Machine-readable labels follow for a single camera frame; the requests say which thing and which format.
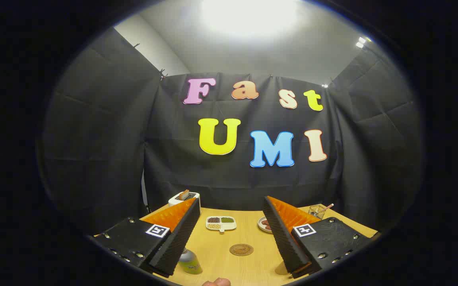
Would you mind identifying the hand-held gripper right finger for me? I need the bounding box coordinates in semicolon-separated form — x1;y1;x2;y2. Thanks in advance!
263;196;380;278

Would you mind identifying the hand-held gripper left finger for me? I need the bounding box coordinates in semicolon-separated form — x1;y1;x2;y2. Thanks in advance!
94;197;201;278

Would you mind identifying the silver green juice bottle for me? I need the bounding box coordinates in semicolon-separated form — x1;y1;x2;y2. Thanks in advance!
178;249;203;275

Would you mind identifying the round brown coaster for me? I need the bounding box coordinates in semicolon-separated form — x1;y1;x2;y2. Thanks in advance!
229;243;254;256

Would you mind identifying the white oval plate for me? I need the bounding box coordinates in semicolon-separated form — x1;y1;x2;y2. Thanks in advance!
258;216;273;234

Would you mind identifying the white toaster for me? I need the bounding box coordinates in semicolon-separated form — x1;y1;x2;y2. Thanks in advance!
168;191;201;213

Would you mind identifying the white divided bean dish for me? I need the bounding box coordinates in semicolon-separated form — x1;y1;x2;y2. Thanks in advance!
206;216;237;233

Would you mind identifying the wooden table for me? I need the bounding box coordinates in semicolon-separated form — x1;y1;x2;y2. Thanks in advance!
94;205;378;286

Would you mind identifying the wire mesh holder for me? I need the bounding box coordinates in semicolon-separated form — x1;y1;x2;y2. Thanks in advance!
309;205;327;220

